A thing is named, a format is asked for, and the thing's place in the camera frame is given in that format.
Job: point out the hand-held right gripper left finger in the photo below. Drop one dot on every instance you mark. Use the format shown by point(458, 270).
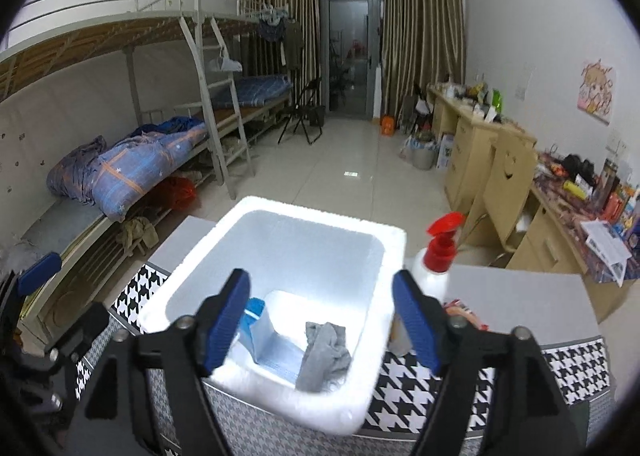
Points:
point(227, 321)

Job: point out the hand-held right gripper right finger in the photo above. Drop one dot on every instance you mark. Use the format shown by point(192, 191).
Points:
point(415, 321)

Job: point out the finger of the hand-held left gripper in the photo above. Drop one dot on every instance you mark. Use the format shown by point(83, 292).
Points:
point(80, 331)
point(40, 271)

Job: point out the white foam box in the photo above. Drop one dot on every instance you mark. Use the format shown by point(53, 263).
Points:
point(310, 236)

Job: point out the white bottle with red nozzle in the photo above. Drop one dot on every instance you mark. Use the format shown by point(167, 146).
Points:
point(435, 276)

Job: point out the red snack packet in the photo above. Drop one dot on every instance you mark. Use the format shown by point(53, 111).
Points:
point(467, 313)

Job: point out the pack of blue face masks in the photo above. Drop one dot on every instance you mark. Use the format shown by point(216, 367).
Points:
point(272, 351)

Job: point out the houndstooth tablecloth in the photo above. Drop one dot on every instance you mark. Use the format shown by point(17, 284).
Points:
point(395, 386)

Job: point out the grey cloth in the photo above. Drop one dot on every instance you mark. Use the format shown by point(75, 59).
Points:
point(322, 356)

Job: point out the beige clothes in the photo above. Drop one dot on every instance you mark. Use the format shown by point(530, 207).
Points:
point(137, 233)

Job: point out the red bag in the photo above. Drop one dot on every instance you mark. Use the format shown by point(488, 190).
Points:
point(172, 193)

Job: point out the blue checked quilt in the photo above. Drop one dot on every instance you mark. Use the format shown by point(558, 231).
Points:
point(140, 165)

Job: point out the light wooden desk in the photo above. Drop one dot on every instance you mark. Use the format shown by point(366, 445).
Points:
point(550, 241)
point(462, 155)

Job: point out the grey bucket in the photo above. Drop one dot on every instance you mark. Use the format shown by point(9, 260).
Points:
point(424, 158)

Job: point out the white cardboard box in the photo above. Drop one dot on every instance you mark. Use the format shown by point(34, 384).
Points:
point(445, 150)

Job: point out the wooden chair with smiley cutout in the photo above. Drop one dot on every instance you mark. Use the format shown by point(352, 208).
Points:
point(505, 170)

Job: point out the dark printed desk mat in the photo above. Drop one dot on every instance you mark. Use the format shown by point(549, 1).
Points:
point(562, 208)

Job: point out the orange stool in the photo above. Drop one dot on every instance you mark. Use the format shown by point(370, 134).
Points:
point(388, 125)

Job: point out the white printed papers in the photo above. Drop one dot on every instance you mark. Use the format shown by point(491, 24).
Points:
point(605, 241)

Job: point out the white metal bunk bed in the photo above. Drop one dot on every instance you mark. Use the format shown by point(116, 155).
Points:
point(132, 85)
point(235, 23)

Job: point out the yellow tube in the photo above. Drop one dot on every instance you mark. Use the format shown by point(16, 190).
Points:
point(575, 189)

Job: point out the black folding chair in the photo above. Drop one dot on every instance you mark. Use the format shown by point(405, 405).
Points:
point(307, 115)

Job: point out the black bag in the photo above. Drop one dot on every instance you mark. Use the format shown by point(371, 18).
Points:
point(577, 168)

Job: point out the blue checked bed sheet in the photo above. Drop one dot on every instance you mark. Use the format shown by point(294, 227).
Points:
point(260, 88)

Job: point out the row of toiletry bottles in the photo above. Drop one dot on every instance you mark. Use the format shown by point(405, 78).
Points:
point(617, 201)

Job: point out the green bottle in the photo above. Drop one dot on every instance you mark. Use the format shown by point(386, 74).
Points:
point(497, 99)

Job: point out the white plastic bag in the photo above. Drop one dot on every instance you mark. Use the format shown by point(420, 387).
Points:
point(225, 64)

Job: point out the hanging dark garment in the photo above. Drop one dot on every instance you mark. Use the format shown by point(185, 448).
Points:
point(294, 43)

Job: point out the glass balcony door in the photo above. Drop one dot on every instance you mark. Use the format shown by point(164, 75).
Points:
point(350, 35)

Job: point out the hanging blue garment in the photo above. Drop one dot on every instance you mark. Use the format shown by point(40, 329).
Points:
point(270, 28)

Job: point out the wall poster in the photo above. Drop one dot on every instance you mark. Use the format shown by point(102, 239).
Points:
point(597, 90)

